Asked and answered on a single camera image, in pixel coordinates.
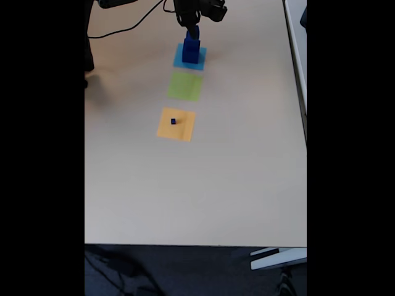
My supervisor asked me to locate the medium blue cube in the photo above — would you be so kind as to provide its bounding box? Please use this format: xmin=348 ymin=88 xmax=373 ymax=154
xmin=184 ymin=30 xmax=201 ymax=50

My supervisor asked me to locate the blue paper square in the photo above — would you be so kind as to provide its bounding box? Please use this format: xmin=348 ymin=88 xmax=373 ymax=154
xmin=172 ymin=43 xmax=208 ymax=72

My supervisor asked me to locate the green paper square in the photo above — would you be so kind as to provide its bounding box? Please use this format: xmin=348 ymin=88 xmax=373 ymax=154
xmin=167 ymin=71 xmax=204 ymax=102

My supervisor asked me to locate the orange paper square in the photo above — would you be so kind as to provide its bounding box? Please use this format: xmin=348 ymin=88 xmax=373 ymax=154
xmin=156 ymin=107 xmax=197 ymax=142

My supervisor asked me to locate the large blue cube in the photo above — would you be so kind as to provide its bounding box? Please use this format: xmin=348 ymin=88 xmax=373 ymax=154
xmin=181 ymin=38 xmax=201 ymax=65

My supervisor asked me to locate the white table foot bar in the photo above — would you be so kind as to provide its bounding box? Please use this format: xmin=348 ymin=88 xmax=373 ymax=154
xmin=249 ymin=247 xmax=307 ymax=271

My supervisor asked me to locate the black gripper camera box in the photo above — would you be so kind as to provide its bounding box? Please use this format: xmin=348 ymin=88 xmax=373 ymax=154
xmin=202 ymin=0 xmax=228 ymax=23

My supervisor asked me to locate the black floor cable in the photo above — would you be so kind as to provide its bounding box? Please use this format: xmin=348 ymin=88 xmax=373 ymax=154
xmin=85 ymin=246 xmax=161 ymax=296

